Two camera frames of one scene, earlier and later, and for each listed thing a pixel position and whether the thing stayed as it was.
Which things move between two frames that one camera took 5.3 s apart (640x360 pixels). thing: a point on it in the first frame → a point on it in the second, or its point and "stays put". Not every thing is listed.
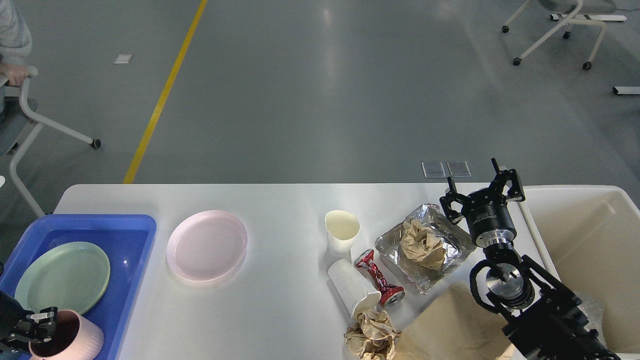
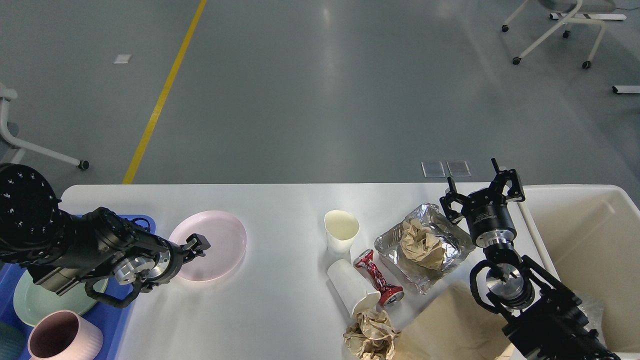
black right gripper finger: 516,192 stays put
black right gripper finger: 451,195 stays put
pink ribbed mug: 76,337 stays put
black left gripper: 11,312 → 160,263
